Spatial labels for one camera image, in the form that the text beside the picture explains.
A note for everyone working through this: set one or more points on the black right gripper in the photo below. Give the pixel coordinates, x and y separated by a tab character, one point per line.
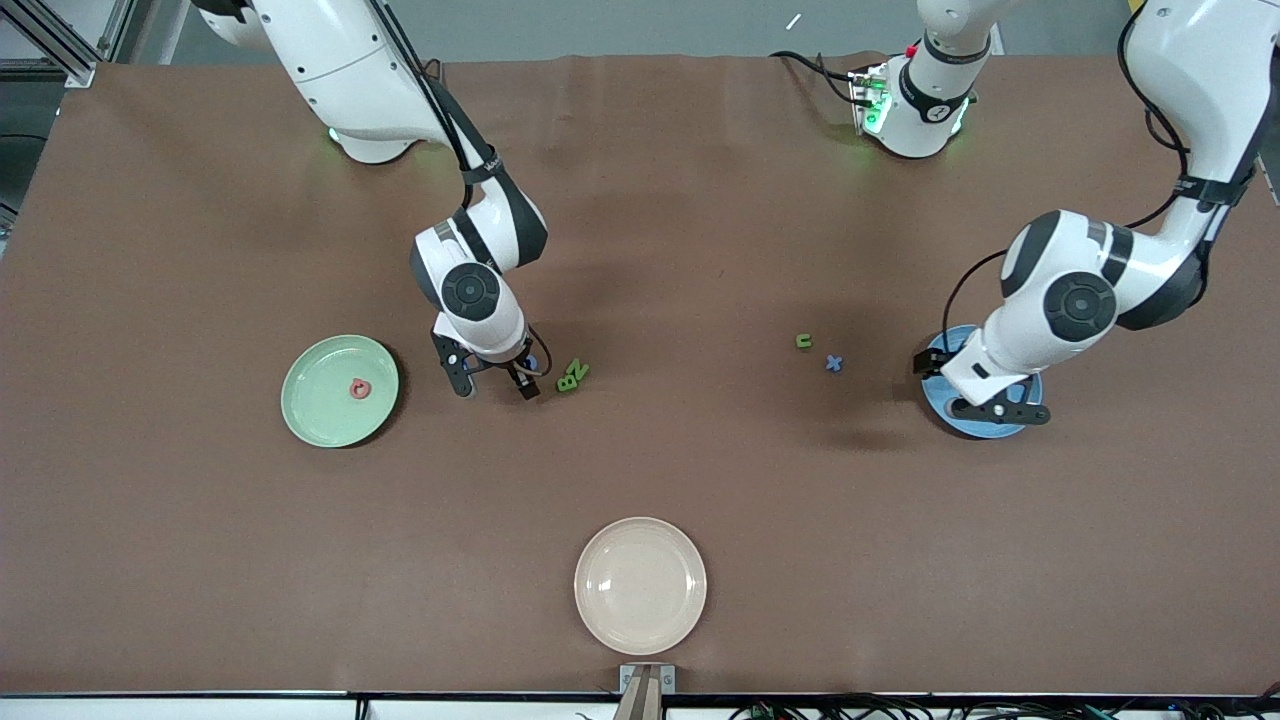
519	373

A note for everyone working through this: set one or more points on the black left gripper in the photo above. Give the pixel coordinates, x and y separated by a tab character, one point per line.
926	362

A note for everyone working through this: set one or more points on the green letter B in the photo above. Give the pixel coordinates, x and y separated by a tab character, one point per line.
566	383

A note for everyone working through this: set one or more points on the green letter Z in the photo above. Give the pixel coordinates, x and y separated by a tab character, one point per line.
578	369

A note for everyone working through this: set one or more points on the pink letter Q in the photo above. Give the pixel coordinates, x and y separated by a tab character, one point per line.
352	390

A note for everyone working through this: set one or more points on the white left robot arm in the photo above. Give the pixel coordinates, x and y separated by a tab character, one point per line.
1080	300

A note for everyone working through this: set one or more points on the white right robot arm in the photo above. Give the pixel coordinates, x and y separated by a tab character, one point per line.
470	290

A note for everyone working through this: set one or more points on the blue round plate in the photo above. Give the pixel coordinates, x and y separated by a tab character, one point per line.
985	430

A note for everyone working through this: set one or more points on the brown table cover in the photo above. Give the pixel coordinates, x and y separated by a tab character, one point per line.
640	250

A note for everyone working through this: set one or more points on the light green round plate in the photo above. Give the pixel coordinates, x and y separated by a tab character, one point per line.
320	410

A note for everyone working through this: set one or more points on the cream round plate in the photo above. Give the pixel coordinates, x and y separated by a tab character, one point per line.
640	585

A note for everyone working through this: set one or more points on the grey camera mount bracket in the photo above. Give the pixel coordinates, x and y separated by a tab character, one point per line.
647	690

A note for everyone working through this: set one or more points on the white table edge rail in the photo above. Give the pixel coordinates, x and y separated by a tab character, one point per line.
200	710

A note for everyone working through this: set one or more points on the grey aluminium frame profile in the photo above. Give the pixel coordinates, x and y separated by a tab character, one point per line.
125	30
60	55

